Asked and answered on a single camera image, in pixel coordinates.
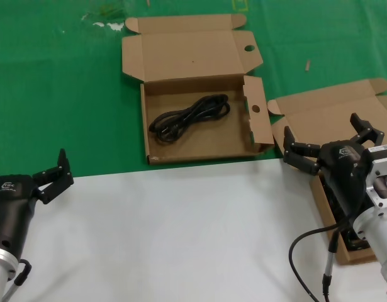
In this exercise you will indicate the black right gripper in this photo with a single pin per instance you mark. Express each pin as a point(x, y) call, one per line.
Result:
point(341, 170)

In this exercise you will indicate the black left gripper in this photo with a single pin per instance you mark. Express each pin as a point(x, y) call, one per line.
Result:
point(10, 204)

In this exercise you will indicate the open brown cardboard box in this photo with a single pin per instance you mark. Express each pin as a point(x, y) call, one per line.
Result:
point(180, 47)
point(322, 107)

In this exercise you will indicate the silver rod connector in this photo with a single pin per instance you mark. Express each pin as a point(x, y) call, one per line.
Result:
point(10, 292)

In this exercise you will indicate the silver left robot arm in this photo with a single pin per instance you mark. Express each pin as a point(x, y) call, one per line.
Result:
point(1, 273)

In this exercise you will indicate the green felt table cloth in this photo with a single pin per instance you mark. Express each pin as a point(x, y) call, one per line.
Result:
point(54, 78)

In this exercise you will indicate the white table sheet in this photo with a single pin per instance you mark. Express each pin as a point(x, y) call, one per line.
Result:
point(149, 236)

